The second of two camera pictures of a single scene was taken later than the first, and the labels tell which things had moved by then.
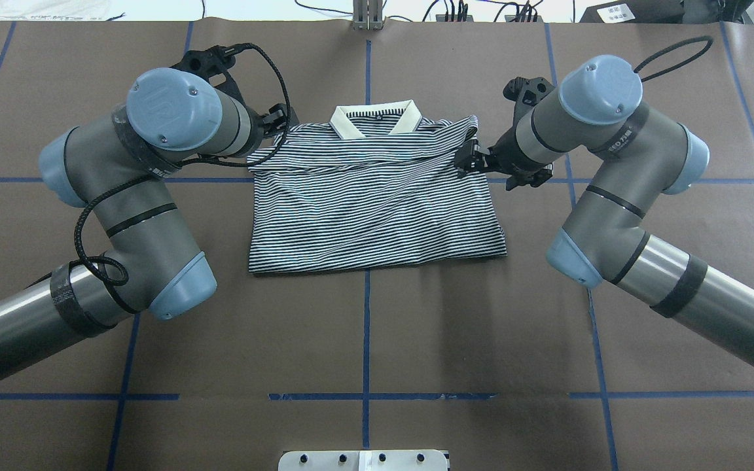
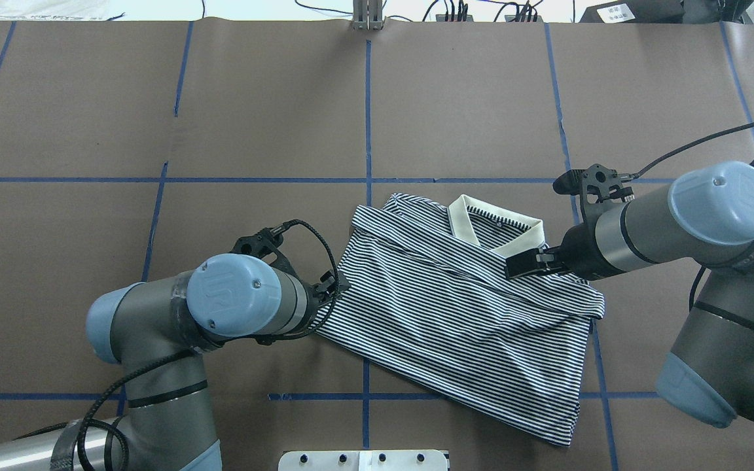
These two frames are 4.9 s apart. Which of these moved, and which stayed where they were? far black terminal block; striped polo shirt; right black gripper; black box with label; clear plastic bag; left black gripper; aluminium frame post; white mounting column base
Moved: striped polo shirt; left black gripper; right black gripper
Stayed: black box with label; clear plastic bag; far black terminal block; aluminium frame post; white mounting column base
